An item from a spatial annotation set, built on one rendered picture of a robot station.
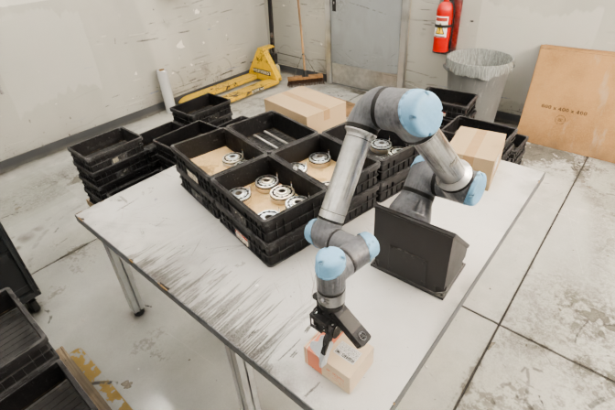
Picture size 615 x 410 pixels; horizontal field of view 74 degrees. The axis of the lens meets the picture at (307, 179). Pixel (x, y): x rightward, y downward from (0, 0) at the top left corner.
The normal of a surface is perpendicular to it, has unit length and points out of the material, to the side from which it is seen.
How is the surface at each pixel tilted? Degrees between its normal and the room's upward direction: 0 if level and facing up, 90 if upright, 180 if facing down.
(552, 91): 78
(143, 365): 0
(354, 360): 0
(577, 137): 72
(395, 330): 0
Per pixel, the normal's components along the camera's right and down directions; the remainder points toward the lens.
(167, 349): -0.05, -0.84
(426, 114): 0.57, 0.17
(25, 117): 0.76, 0.32
